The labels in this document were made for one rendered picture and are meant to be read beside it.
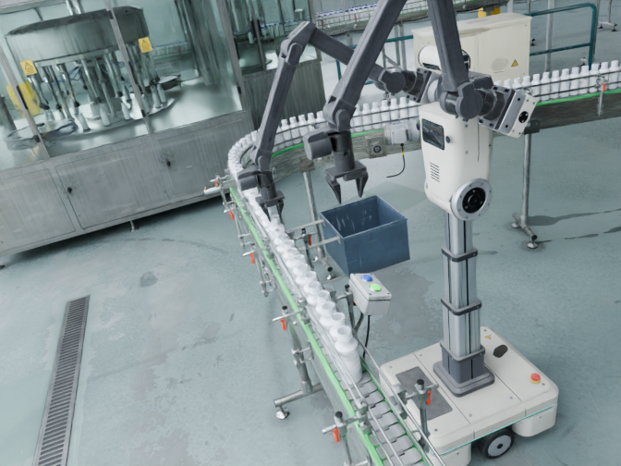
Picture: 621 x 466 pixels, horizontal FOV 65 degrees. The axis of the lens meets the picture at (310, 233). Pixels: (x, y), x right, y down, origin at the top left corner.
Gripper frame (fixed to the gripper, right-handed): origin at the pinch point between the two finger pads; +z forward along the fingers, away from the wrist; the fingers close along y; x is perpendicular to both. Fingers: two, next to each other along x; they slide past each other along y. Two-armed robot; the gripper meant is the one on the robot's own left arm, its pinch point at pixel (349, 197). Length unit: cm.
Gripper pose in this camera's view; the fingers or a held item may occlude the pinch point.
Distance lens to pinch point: 141.9
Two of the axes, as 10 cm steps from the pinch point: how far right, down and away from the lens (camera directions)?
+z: 1.7, 8.7, 4.7
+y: 9.4, -2.9, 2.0
